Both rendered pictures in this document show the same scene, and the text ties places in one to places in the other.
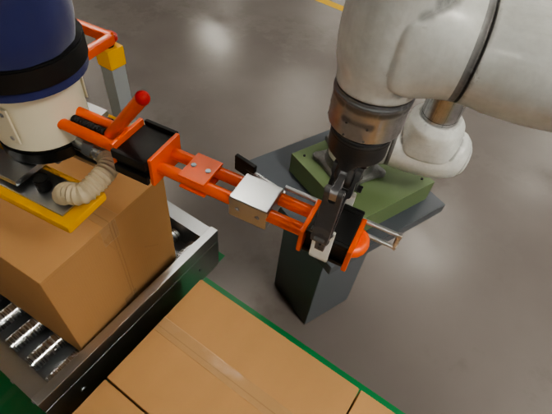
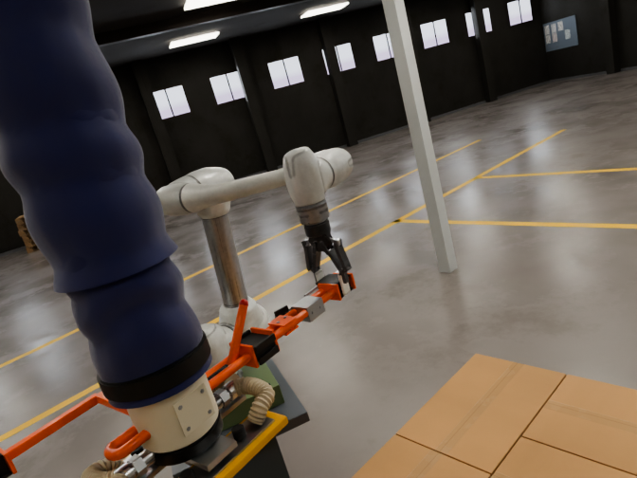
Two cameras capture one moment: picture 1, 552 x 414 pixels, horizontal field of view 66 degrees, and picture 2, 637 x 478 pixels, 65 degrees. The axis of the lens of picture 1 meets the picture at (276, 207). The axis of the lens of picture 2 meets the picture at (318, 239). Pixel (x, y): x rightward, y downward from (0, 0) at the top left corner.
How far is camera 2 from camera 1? 1.21 m
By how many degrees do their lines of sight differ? 64
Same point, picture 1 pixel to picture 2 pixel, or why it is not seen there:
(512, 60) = (335, 162)
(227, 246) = not seen: outside the picture
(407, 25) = (318, 167)
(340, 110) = (318, 211)
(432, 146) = (254, 313)
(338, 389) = (394, 446)
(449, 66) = (329, 172)
